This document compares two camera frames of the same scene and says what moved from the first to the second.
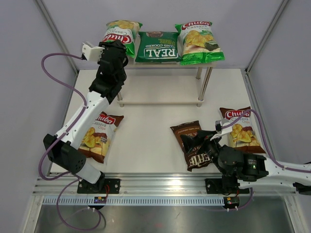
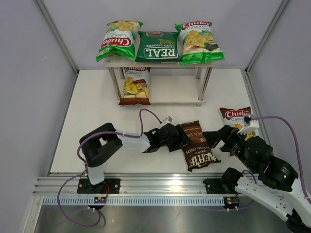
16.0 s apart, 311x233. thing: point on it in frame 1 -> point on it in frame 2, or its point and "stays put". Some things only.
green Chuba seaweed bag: [125, 31] stays put
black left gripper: [117, 43] -> [181, 139]
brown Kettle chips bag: [198, 157] stays put
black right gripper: [190, 141] -> [226, 133]
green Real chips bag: [158, 47] stays put
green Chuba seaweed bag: [196, 43] stays put
